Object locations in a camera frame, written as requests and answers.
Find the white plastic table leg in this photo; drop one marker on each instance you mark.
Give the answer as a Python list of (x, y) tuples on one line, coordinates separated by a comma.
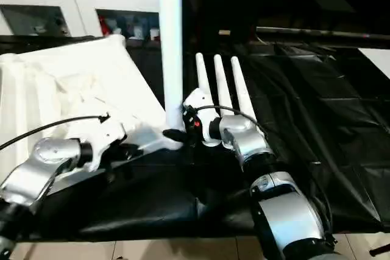
[(242, 89), (222, 83), (172, 59), (201, 71)]

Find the white plastic table top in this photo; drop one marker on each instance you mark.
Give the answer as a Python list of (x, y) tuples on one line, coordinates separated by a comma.
[(61, 89)]

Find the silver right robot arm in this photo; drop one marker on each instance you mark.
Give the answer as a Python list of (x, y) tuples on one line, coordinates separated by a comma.
[(243, 138)]

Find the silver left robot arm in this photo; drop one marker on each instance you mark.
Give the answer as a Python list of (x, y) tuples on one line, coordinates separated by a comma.
[(39, 156)]

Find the black mat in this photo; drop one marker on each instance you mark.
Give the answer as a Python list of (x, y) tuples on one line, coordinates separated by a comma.
[(152, 187)]

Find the small tan block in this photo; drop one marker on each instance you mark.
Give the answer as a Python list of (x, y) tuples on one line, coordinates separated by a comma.
[(224, 32)]

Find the long metal rod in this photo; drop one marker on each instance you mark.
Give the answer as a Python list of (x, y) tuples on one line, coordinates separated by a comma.
[(320, 33)]

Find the white sheet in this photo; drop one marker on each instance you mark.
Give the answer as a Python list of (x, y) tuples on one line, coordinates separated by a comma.
[(376, 60)]

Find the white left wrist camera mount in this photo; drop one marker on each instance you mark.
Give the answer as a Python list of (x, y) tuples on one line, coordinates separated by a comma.
[(103, 132)]

